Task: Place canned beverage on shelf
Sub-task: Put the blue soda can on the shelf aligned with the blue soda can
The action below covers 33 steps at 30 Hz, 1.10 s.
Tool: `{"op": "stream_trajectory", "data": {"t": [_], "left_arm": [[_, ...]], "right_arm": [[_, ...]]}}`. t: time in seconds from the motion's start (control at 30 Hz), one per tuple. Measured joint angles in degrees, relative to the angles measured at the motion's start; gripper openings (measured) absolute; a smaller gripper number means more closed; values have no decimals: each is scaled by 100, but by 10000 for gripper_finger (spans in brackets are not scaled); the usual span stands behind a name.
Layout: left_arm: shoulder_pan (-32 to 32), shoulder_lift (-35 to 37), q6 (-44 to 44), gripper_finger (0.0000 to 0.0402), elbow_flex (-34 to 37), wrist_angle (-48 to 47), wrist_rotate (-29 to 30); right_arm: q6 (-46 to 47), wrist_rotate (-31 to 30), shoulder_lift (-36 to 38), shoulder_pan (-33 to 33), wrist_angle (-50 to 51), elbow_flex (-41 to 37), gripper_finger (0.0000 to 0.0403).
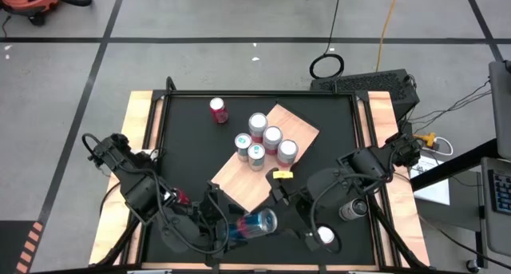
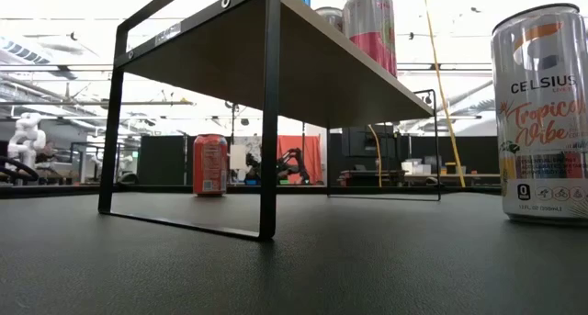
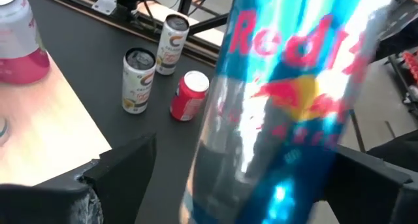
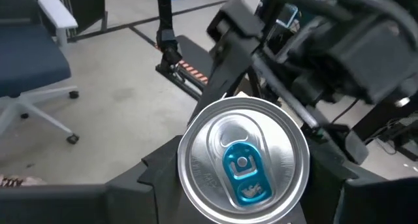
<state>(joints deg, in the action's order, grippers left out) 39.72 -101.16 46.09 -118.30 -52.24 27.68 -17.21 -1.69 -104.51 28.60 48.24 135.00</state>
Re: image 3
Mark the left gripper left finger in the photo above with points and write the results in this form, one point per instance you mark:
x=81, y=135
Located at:
x=39, y=207

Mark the red soda can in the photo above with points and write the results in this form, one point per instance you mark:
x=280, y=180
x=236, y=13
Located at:
x=187, y=100

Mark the white Celsius can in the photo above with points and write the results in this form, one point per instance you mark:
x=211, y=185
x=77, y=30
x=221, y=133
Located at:
x=137, y=87
x=171, y=51

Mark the black table mat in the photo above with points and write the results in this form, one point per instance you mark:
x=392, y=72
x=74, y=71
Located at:
x=98, y=54

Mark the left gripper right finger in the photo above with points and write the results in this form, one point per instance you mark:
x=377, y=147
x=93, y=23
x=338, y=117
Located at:
x=359, y=178

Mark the white pink soda can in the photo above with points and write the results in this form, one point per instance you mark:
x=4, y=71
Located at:
x=19, y=38

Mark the wooden shelf with black frame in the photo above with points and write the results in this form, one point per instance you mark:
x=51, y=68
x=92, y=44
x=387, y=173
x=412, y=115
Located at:
x=49, y=126

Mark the silver mounting bracket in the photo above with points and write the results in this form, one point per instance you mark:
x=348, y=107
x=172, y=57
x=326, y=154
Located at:
x=104, y=4

